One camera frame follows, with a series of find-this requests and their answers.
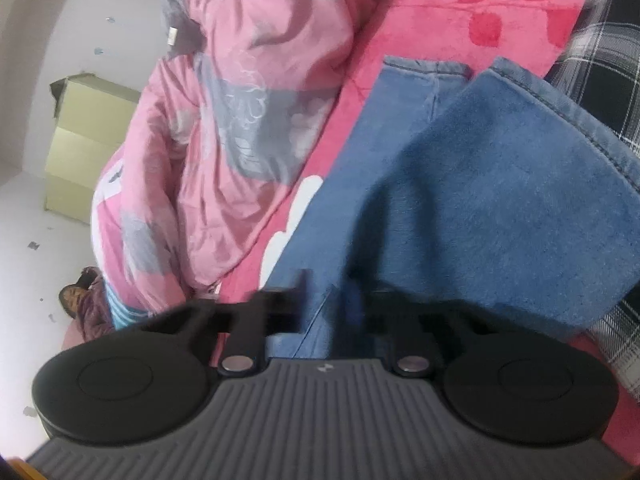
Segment teal striped blanket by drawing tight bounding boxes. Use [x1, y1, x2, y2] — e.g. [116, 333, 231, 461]
[102, 280, 156, 332]

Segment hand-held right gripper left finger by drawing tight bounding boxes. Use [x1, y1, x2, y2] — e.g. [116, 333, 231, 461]
[137, 269, 312, 377]

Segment pink floral bed sheet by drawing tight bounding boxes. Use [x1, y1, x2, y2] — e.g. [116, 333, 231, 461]
[210, 0, 640, 461]

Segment black plaid cloth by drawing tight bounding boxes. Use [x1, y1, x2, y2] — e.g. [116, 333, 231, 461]
[542, 0, 640, 391]

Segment blue jeans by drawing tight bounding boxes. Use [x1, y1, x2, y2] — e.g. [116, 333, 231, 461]
[265, 55, 640, 361]

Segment cream wardrobe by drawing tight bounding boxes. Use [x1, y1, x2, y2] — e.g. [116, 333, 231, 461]
[42, 74, 143, 226]

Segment pink grey floral duvet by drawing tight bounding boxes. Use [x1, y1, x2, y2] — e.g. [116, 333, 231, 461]
[87, 0, 391, 321]

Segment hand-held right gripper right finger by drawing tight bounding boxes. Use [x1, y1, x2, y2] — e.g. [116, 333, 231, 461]
[345, 280, 486, 377]

